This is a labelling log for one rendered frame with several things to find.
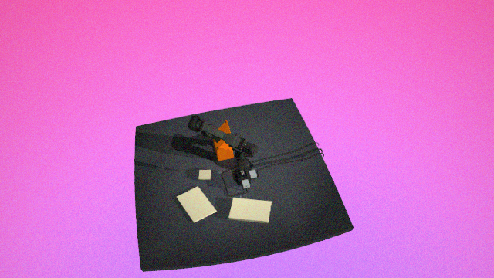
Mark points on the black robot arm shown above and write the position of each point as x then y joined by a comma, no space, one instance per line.
235,141

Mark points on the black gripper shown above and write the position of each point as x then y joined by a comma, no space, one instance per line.
242,163

